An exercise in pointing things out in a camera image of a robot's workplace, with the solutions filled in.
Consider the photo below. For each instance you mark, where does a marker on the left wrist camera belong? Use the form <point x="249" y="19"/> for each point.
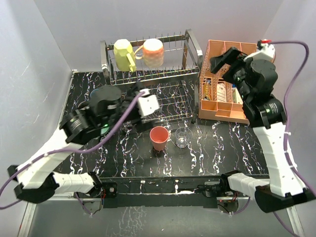
<point x="147" y="103"/>

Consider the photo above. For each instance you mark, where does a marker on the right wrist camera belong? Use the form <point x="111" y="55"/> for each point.
<point x="265" y="51"/>

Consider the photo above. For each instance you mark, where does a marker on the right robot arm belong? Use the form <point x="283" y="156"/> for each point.
<point x="285" y="188"/>

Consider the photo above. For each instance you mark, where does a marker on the yellow-green faceted mug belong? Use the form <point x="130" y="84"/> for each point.
<point x="124" y="56"/>

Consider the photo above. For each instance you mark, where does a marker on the green ceramic cup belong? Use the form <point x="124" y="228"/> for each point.
<point x="104" y="131"/>

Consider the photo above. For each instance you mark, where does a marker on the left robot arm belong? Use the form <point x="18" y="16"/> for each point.
<point x="82" y="131"/>

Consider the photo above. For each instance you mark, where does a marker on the white red box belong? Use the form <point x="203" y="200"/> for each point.
<point x="221" y="93"/>

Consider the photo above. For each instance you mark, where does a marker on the blue plastic cup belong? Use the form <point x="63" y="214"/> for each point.
<point x="95" y="93"/>

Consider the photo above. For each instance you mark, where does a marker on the metal two-tier dish rack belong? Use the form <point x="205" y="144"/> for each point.
<point x="175" y="83"/>

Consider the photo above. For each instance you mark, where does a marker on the aluminium frame rail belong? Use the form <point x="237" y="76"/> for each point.
<point x="157" y="207"/>

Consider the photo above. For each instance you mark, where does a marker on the pink plastic cup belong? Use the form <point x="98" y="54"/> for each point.
<point x="159" y="136"/>

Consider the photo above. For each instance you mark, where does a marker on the yellow patterned box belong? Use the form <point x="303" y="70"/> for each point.
<point x="206" y="94"/>

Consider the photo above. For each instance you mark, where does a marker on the pink and cream mug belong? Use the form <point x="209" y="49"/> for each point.
<point x="153" y="53"/>

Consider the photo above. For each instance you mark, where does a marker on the clear glass cup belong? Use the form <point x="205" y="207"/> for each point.
<point x="183" y="136"/>

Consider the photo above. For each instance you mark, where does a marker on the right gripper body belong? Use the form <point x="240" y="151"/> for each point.
<point x="237" y="73"/>

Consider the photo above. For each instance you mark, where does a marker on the orange plastic file organizer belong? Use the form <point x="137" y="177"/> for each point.
<point x="217" y="103"/>

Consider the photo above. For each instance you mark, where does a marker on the white green box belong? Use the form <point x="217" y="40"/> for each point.
<point x="236" y="98"/>

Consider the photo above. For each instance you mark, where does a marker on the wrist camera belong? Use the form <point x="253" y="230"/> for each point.
<point x="265" y="51"/>
<point x="147" y="103"/>

